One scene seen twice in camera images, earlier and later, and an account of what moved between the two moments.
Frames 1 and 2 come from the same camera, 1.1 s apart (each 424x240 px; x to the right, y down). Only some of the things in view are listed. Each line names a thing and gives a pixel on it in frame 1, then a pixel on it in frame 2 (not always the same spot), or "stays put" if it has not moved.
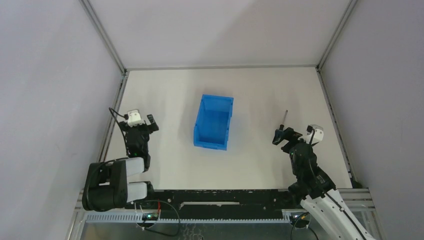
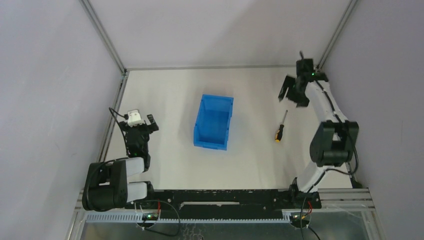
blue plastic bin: (211, 128) stays put
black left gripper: (142, 129) stays put
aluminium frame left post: (104, 35) stays put
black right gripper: (289, 134) → (289, 82)
